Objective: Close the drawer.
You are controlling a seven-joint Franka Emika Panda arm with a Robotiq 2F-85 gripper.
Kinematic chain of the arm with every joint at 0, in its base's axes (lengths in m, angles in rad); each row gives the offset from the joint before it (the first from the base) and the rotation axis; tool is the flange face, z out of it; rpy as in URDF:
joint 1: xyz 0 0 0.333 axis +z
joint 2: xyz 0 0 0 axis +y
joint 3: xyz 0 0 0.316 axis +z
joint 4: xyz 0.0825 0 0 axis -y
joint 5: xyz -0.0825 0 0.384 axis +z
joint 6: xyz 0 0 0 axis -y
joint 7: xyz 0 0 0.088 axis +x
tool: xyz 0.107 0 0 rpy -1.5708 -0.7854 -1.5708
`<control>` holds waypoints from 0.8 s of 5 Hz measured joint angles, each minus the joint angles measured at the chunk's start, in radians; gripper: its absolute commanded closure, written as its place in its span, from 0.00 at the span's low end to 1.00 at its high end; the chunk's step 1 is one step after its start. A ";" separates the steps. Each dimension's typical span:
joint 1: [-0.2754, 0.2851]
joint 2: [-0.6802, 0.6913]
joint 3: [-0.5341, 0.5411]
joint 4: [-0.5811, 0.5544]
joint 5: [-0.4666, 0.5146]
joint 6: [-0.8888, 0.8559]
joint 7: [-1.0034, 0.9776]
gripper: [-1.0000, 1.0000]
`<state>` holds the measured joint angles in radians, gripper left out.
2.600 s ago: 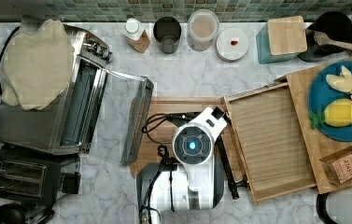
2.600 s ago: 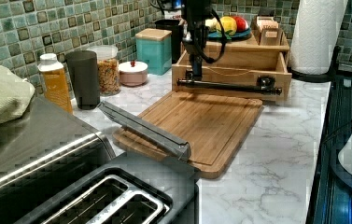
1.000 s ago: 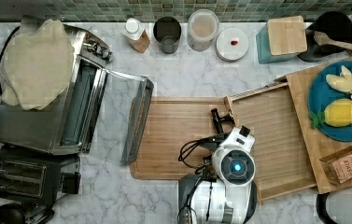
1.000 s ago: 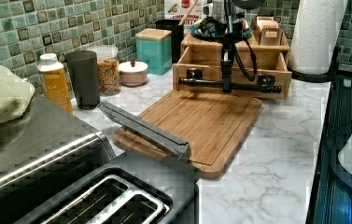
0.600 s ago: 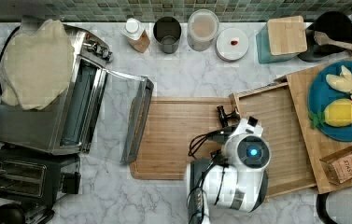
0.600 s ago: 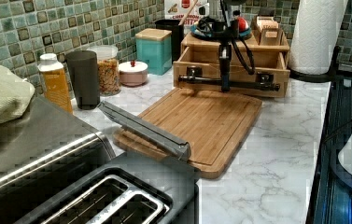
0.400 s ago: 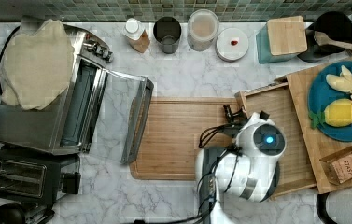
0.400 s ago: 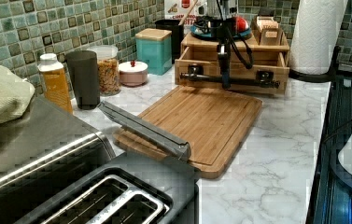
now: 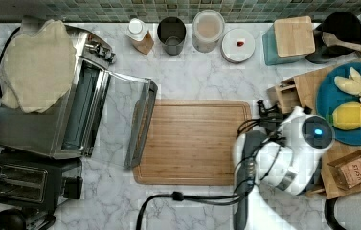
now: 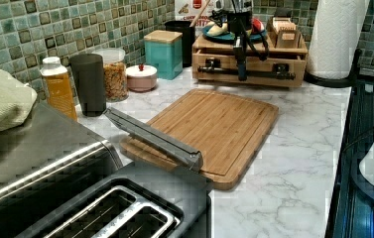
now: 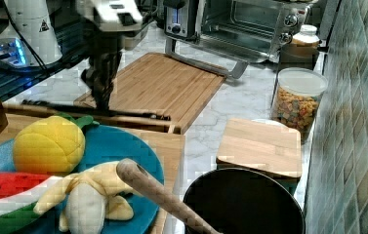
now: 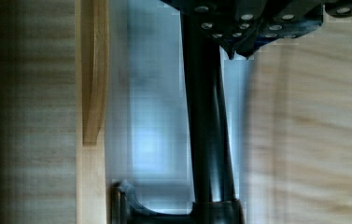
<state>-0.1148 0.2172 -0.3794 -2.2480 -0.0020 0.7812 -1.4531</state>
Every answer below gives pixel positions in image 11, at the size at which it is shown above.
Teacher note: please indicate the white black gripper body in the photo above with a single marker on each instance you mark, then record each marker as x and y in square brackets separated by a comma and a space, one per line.
[115, 25]

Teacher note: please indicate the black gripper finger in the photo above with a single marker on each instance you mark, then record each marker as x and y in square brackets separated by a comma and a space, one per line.
[99, 77]

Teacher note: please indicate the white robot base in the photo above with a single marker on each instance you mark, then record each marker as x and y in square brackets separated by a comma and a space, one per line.
[29, 40]

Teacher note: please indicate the bamboo cutting board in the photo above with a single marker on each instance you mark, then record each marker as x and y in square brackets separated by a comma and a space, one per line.
[159, 84]

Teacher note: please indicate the blue plate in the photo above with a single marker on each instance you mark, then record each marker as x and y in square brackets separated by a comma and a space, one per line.
[99, 197]

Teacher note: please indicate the plush lemon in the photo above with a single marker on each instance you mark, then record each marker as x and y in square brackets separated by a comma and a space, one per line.
[51, 146]

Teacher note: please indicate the plush banana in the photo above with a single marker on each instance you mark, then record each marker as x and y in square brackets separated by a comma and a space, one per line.
[91, 197]

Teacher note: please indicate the stainless toaster oven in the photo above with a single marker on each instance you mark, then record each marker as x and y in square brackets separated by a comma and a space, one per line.
[248, 31]

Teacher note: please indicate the plush watermelon slice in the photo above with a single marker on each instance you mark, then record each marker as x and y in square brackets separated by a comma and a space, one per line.
[19, 193]

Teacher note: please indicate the teal canister with wooden lid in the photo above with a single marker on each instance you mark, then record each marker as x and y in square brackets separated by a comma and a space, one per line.
[264, 146]

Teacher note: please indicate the black utensil holder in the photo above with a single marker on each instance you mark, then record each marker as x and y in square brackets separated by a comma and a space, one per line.
[237, 201]

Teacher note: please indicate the orange bottle white cap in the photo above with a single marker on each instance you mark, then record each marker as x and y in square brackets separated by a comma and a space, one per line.
[302, 50]

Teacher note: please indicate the clear cereal jar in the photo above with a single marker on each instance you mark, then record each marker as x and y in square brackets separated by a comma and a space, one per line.
[297, 97]

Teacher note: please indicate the wooden spoon handle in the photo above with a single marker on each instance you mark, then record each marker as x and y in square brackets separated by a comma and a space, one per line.
[162, 195]

